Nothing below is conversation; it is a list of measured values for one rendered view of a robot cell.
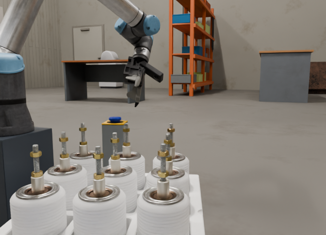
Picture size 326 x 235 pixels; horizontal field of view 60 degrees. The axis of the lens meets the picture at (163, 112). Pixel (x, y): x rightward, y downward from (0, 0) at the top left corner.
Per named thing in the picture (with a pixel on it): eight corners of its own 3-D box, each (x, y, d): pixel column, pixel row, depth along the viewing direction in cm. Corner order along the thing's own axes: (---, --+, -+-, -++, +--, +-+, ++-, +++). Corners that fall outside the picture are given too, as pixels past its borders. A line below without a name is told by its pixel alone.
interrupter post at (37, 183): (28, 193, 53) (27, 176, 52) (40, 189, 55) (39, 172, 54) (36, 196, 51) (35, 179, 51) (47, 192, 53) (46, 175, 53)
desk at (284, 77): (256, 101, 483) (259, 51, 471) (259, 95, 630) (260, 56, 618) (310, 102, 455) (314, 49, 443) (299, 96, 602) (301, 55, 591)
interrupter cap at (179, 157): (153, 162, 72) (153, 159, 71) (160, 153, 79) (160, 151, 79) (183, 164, 70) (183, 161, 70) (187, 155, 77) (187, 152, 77)
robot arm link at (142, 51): (150, 59, 130) (150, 47, 123) (148, 67, 127) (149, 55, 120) (133, 57, 130) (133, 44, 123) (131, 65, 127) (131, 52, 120)
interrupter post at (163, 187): (157, 194, 52) (157, 177, 52) (170, 195, 52) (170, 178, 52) (155, 199, 50) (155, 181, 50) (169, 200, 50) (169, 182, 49)
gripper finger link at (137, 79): (122, 85, 108) (127, 78, 116) (138, 87, 108) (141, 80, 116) (123, 77, 107) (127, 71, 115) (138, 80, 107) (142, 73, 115)
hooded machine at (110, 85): (124, 87, 947) (123, 51, 931) (116, 88, 897) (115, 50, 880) (107, 87, 972) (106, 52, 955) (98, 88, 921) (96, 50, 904)
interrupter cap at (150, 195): (147, 187, 55) (147, 184, 55) (185, 190, 54) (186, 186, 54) (138, 205, 48) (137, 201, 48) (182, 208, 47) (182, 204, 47)
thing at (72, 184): (42, 258, 62) (37, 179, 59) (51, 233, 71) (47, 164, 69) (88, 253, 63) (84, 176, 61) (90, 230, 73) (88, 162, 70)
